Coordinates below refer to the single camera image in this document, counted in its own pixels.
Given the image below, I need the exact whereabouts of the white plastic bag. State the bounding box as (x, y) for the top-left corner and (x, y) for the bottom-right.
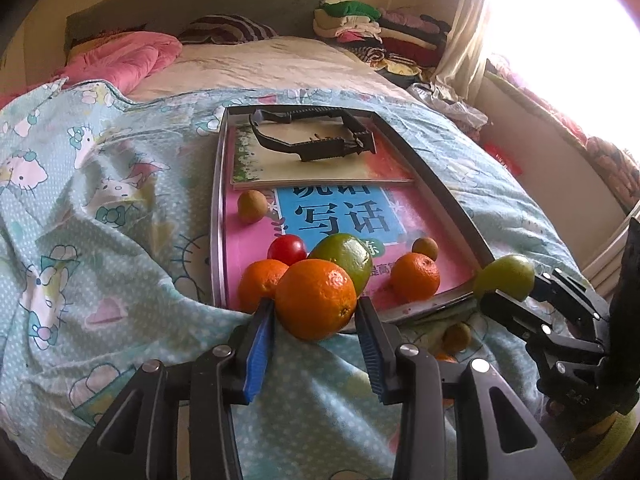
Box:
(407, 82), (488, 131)

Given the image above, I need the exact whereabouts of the pink quilt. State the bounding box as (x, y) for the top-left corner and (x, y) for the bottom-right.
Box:
(0, 31), (183, 108)

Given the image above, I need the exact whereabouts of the pile of folded clothes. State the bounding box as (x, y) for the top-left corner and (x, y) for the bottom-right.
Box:
(314, 1), (451, 76)

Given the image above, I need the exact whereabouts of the cream curtain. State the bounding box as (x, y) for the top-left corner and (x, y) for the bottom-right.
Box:
(435, 0), (496, 98)

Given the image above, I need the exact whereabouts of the orange mandarin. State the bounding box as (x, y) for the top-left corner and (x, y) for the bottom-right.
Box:
(237, 259), (291, 314)
(275, 258), (358, 342)
(390, 252), (442, 302)

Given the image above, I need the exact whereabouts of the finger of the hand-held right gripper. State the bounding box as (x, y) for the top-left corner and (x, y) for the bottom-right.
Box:
(480, 290), (603, 356)
(530, 269), (611, 326)

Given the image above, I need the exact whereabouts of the grey bed headboard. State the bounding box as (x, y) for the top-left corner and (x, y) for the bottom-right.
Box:
(65, 0), (333, 56)

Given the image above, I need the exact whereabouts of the beige bed sheet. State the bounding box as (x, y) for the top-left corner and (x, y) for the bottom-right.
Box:
(122, 35), (416, 106)

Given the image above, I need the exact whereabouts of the red tomato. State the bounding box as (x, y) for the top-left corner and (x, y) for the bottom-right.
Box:
(267, 235), (308, 266)

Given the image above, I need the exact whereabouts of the black plastic bracket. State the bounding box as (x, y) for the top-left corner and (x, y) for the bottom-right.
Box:
(248, 106), (377, 162)

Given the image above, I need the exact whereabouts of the cartoon cat printed blanket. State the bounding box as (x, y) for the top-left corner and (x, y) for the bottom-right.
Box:
(0, 77), (591, 480)

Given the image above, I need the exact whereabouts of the green and white book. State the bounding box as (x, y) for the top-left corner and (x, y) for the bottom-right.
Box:
(229, 115), (417, 189)

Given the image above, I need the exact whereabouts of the pink book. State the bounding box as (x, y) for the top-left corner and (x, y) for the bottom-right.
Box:
(222, 182), (478, 314)

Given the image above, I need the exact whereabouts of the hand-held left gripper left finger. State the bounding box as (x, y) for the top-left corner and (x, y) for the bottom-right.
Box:
(62, 297), (277, 480)

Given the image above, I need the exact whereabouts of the brown kiwi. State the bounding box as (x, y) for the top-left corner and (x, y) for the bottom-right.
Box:
(442, 322), (472, 353)
(236, 190), (270, 224)
(411, 237), (439, 261)

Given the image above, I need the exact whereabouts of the striped pillow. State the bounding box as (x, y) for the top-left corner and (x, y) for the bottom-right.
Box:
(177, 15), (278, 45)

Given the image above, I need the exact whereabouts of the red plastic bag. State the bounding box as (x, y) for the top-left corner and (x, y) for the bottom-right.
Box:
(485, 142), (526, 176)

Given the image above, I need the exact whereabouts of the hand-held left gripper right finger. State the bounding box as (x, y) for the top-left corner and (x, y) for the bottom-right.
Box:
(354, 296), (576, 480)

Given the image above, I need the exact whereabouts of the metal tray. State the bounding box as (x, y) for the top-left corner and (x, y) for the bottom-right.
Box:
(209, 104), (496, 323)

